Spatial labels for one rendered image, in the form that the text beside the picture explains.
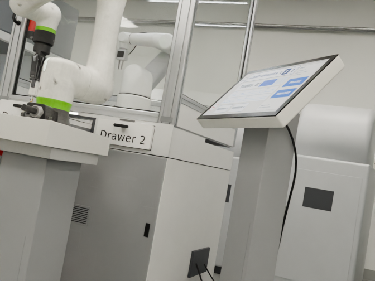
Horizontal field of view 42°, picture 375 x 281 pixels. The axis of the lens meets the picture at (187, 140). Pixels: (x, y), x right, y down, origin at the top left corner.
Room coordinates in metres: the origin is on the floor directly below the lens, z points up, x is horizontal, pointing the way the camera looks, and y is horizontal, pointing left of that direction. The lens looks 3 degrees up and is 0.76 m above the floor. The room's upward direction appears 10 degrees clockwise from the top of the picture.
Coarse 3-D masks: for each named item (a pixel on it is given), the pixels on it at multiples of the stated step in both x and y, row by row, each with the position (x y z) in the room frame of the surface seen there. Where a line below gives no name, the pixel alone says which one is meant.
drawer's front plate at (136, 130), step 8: (104, 120) 2.24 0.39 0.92; (112, 120) 2.22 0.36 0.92; (104, 128) 2.23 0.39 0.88; (112, 128) 2.22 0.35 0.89; (120, 128) 2.20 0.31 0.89; (128, 128) 2.19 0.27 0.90; (136, 128) 2.17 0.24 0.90; (144, 128) 2.16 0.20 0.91; (152, 128) 2.14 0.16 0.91; (104, 136) 2.23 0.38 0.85; (120, 136) 2.20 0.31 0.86; (136, 136) 2.17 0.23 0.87; (144, 136) 2.15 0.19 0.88; (152, 136) 2.15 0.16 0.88; (120, 144) 2.20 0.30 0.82; (128, 144) 2.18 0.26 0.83; (136, 144) 2.16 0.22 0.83; (144, 144) 2.15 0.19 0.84
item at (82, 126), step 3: (69, 120) 2.13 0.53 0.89; (72, 120) 2.15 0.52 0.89; (75, 120) 2.17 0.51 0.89; (72, 123) 2.15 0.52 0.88; (75, 123) 2.17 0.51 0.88; (78, 123) 2.19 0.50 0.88; (81, 123) 2.21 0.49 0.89; (84, 123) 2.23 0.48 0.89; (72, 126) 2.15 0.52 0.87; (75, 126) 2.17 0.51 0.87; (78, 126) 2.19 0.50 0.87; (81, 126) 2.22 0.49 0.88; (84, 126) 2.24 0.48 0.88; (87, 126) 2.26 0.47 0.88; (90, 126) 2.28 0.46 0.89; (81, 129) 2.22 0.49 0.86; (84, 129) 2.24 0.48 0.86; (87, 129) 2.26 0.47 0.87; (90, 129) 2.28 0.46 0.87
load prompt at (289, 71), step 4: (288, 68) 1.68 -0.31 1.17; (292, 68) 1.65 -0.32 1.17; (296, 68) 1.62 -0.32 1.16; (264, 72) 1.81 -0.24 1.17; (268, 72) 1.78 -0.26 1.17; (272, 72) 1.75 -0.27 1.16; (276, 72) 1.72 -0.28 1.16; (280, 72) 1.69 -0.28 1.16; (284, 72) 1.67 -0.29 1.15; (288, 72) 1.64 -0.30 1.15; (292, 72) 1.61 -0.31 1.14; (252, 76) 1.87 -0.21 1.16; (256, 76) 1.83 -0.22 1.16; (260, 76) 1.80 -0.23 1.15; (264, 76) 1.77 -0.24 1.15; (268, 76) 1.74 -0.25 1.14; (272, 76) 1.71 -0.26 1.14; (276, 76) 1.68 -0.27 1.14; (248, 80) 1.86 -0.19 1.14; (252, 80) 1.82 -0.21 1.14
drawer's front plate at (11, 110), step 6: (0, 102) 2.10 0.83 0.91; (6, 102) 2.08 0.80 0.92; (12, 102) 2.07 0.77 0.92; (18, 102) 2.06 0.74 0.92; (24, 102) 2.05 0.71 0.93; (0, 108) 2.09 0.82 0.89; (6, 108) 2.08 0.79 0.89; (12, 108) 2.07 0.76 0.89; (18, 108) 2.06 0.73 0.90; (12, 114) 2.07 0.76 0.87; (18, 114) 2.05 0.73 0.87
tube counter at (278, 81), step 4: (288, 76) 1.61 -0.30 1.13; (264, 80) 1.73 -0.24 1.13; (268, 80) 1.70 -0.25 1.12; (272, 80) 1.68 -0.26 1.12; (276, 80) 1.65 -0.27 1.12; (280, 80) 1.63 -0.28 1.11; (284, 80) 1.60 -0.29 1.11; (256, 84) 1.75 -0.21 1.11; (260, 84) 1.73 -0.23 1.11; (264, 84) 1.70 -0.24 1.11; (268, 84) 1.67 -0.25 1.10; (272, 84) 1.64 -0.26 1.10; (276, 84) 1.62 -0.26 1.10
